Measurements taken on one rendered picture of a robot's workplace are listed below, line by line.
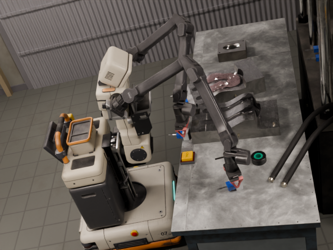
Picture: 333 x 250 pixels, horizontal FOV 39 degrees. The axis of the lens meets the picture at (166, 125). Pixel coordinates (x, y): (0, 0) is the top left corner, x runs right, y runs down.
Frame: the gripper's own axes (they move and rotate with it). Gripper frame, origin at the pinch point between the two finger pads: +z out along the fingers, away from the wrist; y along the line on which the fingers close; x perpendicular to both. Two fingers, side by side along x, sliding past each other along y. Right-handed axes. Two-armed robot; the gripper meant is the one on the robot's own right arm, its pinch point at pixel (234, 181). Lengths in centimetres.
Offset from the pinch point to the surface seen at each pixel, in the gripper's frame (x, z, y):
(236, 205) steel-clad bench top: 3.7, 4.7, -11.3
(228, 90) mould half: -21, -5, 71
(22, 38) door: 132, 20, 317
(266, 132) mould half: -28.6, 1.3, 29.3
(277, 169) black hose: -22.6, 0.4, -1.0
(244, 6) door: -98, 42, 273
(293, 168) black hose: -29.7, 0.1, -4.2
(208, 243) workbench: 22.4, 18.8, -16.7
